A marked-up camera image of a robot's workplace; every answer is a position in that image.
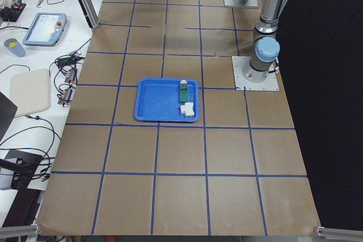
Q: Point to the green terminal block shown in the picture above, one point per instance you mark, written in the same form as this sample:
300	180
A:
183	91

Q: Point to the blue teach pendant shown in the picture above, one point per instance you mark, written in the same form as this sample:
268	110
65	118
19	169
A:
45	29

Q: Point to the blue plastic tray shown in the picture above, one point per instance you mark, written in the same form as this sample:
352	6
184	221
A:
158	100

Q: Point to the white circuit breaker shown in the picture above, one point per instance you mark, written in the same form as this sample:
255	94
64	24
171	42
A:
187	110

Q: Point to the grey cup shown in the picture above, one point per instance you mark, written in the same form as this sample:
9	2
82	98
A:
15	47

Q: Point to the beige pad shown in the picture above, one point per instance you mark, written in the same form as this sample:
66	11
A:
30	92

